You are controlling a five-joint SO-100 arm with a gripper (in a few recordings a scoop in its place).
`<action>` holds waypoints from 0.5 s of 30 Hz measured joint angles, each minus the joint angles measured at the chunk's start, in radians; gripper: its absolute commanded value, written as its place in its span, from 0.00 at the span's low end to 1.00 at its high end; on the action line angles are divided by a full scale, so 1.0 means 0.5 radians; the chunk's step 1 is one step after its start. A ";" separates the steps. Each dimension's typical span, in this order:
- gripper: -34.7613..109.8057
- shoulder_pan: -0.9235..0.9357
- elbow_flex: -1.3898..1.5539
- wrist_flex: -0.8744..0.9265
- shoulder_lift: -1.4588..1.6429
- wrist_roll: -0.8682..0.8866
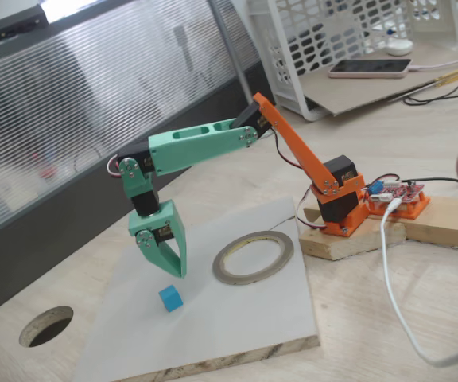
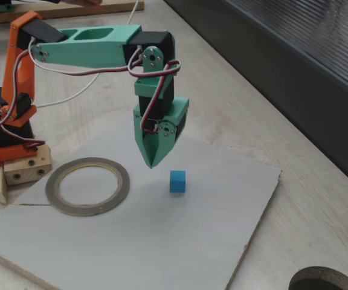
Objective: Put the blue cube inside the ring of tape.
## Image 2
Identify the white laminated board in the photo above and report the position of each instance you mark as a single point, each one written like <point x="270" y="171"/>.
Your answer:
<point x="162" y="235"/>

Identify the blue cube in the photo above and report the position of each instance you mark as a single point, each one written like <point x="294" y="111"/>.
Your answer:
<point x="177" y="182"/>

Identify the long wooden plank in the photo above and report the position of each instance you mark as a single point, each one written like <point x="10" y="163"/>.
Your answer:
<point x="71" y="12"/>

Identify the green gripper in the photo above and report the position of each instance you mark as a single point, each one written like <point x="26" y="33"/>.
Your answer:
<point x="148" y="137"/>

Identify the frosted glass desk partition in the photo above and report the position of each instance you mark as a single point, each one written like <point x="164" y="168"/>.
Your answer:
<point x="282" y="60"/>

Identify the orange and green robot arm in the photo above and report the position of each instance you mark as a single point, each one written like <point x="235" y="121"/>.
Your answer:
<point x="86" y="51"/>

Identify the person's hand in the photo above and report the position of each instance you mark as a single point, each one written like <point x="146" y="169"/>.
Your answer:
<point x="86" y="2"/>

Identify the wooden base block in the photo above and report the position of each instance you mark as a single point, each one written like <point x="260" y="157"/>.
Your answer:
<point x="11" y="173"/>

